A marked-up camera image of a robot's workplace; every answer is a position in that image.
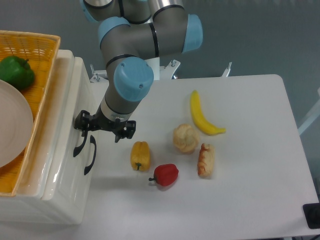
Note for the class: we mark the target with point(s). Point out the black bottom drawer handle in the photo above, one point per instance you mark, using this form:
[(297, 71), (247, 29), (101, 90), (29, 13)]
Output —
[(93, 154)]

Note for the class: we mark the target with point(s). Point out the black drawer handle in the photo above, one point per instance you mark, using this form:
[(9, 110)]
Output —
[(77, 150), (93, 154)]

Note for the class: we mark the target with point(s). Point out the white frame leg right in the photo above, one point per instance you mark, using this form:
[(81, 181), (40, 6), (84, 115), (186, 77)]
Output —
[(309, 118)]

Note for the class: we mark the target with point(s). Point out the pink round plate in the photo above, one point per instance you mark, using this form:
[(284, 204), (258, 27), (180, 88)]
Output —
[(16, 123)]

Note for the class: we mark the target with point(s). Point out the red bell pepper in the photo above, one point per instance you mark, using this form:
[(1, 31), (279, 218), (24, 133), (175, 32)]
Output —
[(165, 174)]

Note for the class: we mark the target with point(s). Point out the white plastic drawer cabinet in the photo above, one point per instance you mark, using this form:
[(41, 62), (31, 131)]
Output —
[(27, 205)]

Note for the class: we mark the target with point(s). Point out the round bread roll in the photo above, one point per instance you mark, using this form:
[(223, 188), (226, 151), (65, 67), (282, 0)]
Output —
[(185, 138)]

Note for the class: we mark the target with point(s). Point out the white drawer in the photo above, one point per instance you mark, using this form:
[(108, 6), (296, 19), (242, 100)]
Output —
[(64, 166), (70, 210)]

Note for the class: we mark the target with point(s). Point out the yellow banana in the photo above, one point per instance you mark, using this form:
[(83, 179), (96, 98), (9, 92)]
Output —
[(199, 119)]

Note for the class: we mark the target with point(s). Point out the yellow woven basket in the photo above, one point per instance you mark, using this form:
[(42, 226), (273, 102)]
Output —
[(41, 50)]

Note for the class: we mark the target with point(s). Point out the yellow bell pepper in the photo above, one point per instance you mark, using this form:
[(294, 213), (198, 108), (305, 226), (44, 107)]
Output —
[(140, 157)]

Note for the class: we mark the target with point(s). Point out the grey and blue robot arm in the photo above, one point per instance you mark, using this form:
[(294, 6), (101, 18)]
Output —
[(131, 32)]

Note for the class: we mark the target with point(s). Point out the black device at table edge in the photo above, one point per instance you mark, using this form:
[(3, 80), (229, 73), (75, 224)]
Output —
[(312, 215)]

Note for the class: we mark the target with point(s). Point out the green bell pepper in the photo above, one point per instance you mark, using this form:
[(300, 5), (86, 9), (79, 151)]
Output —
[(17, 72)]

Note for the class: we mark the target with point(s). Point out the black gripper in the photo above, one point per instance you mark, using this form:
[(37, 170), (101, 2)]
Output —
[(119, 124)]

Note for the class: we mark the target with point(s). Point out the black top drawer handle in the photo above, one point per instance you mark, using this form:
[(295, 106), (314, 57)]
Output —
[(77, 150)]

